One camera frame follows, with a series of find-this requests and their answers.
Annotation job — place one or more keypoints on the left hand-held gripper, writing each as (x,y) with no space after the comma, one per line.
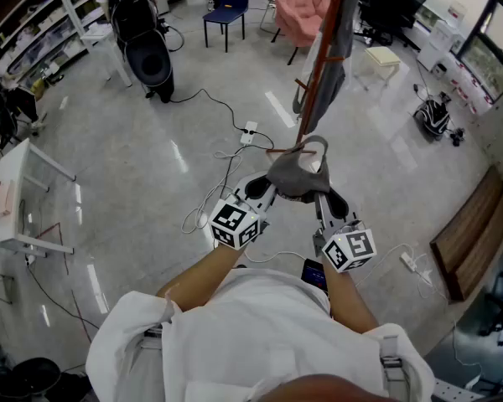
(234,223)

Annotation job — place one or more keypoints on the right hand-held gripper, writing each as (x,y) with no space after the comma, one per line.
(352,247)

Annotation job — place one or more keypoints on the grey cap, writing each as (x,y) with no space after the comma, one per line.
(291,178)

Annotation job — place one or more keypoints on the brown wooden coat rack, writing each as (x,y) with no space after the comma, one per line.
(318,63)

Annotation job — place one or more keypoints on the person's left forearm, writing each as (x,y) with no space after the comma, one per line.
(201,279)

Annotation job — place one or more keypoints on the person's right forearm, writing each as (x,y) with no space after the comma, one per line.
(348,300)

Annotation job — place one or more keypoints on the black phone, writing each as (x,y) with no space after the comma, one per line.
(315,274)

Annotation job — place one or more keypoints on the white power strip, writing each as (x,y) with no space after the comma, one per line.
(249,132)
(408,262)

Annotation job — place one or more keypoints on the person's white shirt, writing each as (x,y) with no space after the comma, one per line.
(251,341)

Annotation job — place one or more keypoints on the brown wooden board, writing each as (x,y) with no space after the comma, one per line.
(473,233)

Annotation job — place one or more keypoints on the black backpack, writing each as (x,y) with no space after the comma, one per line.
(432,117)

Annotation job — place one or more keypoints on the black tripod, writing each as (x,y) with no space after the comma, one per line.
(501,308)

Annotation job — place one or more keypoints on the cream stool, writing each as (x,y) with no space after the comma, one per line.
(383,57)

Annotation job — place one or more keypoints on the grey garment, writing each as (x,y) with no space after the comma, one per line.
(337,53)

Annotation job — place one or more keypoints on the black pod chair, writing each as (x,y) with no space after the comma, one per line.
(144,44)

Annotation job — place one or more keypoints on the white glass cabinet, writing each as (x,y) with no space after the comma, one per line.
(29,195)

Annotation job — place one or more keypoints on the blue chair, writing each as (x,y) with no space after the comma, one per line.
(228,6)

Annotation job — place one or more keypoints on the white round stool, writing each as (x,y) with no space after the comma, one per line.
(268,4)

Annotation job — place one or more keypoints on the white box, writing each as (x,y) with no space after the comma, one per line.
(440,42)

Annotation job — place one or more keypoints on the pink armchair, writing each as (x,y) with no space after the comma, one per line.
(299,8)

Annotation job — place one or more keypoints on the white table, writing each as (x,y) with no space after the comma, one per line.
(102,40)

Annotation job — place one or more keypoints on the red and pink item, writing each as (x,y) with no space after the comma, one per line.
(2,199)

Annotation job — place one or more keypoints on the black office chair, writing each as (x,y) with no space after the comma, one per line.
(392,6)

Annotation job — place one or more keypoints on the window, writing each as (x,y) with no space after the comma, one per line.
(492,44)

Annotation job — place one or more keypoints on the black bucket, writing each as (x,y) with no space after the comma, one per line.
(35,377)

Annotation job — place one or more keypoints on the white storage shelf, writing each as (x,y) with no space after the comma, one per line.
(37,32)

